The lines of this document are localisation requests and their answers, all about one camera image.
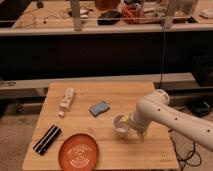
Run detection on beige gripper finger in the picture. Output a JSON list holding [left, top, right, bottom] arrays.
[[137, 131, 147, 143]]

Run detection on white ceramic cup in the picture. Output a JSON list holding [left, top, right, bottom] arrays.
[[113, 115, 130, 139]]

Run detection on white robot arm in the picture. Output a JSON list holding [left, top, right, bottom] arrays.
[[128, 89, 213, 152]]

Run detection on blue sponge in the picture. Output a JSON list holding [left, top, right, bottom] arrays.
[[89, 101, 110, 117]]

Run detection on black box on floor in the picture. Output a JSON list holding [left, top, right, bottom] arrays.
[[186, 100, 211, 118]]

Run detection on orange plate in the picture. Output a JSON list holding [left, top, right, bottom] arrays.
[[58, 133, 99, 171]]

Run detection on black rectangular box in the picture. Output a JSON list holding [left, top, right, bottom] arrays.
[[33, 125, 61, 155]]

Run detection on orange tool on bench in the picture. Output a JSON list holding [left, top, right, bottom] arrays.
[[122, 5, 144, 24]]

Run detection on black bag on bench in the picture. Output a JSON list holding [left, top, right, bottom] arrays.
[[97, 10, 121, 25]]

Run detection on black cable on floor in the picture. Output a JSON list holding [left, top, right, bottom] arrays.
[[169, 129, 203, 171]]

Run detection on grey metal post right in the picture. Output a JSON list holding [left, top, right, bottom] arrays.
[[162, 0, 176, 29]]

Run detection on grey metal post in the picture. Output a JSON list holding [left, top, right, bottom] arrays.
[[162, 0, 176, 29], [70, 0, 82, 31]]

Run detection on grey metal post left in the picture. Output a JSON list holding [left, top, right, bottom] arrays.
[[70, 0, 82, 31]]

